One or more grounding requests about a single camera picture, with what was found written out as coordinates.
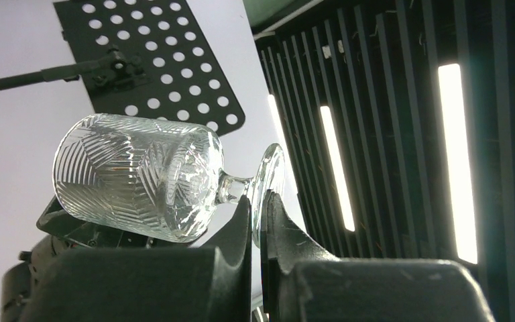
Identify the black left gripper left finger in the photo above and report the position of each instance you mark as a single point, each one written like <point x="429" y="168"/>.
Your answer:
<point x="208" y="283"/>

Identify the black perforated plate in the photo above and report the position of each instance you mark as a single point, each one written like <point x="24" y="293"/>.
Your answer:
<point x="170" y="70"/>

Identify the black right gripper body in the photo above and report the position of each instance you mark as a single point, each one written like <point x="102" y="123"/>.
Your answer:
<point x="57" y="222"/>

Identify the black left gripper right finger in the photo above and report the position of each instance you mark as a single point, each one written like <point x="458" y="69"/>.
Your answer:
<point x="302" y="281"/>

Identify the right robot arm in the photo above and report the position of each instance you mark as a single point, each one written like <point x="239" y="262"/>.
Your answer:
<point x="18" y="281"/>

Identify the clear patterned wine glass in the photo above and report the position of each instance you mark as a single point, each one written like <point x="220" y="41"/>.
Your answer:
<point x="158" y="178"/>

